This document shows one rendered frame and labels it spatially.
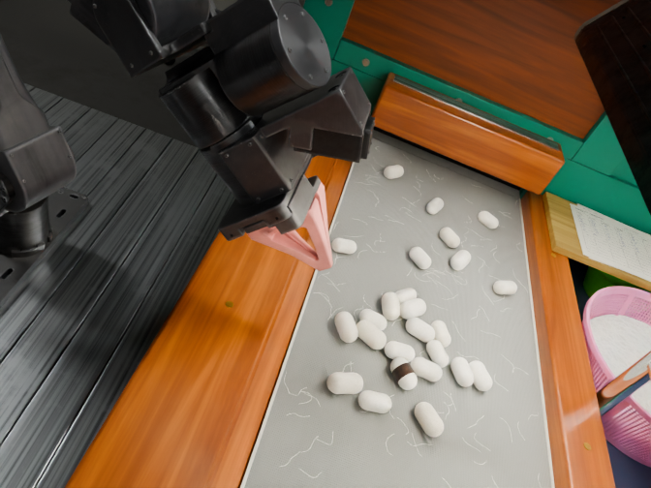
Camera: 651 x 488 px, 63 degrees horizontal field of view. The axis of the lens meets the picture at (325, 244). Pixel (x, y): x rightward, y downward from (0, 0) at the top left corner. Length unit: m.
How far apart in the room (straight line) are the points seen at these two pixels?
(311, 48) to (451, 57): 0.53
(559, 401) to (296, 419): 0.30
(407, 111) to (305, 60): 0.49
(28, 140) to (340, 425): 0.40
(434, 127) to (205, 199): 0.36
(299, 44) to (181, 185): 0.48
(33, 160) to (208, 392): 0.28
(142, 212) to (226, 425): 0.37
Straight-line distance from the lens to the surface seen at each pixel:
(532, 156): 0.88
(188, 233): 0.74
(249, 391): 0.50
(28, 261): 0.68
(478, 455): 0.59
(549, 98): 0.92
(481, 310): 0.72
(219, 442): 0.47
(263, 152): 0.40
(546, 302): 0.77
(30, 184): 0.59
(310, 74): 0.37
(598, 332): 0.86
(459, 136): 0.86
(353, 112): 0.38
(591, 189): 1.00
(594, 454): 0.65
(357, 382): 0.54
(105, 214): 0.75
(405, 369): 0.58
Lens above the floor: 1.19
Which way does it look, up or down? 41 degrees down
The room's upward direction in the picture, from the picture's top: 24 degrees clockwise
